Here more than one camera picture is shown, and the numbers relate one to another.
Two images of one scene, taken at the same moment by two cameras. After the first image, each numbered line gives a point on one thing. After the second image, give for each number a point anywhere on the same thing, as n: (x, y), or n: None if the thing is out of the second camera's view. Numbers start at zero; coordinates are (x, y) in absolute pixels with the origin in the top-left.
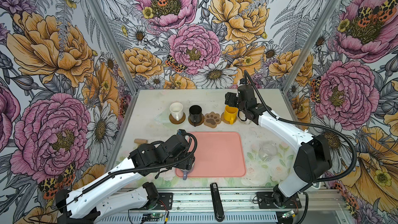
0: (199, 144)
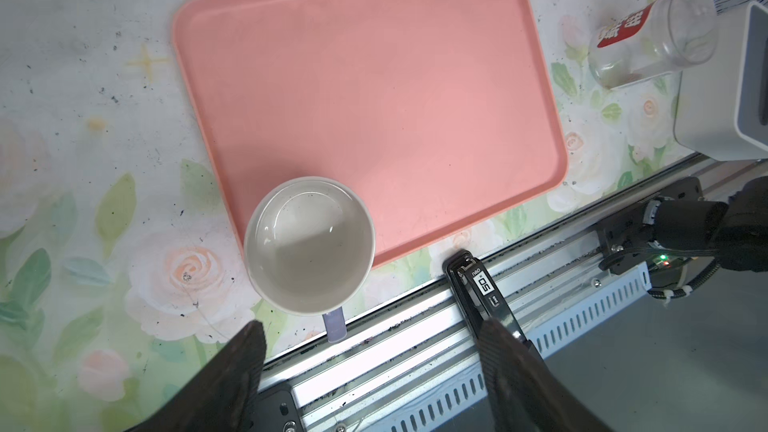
0: (416, 89)
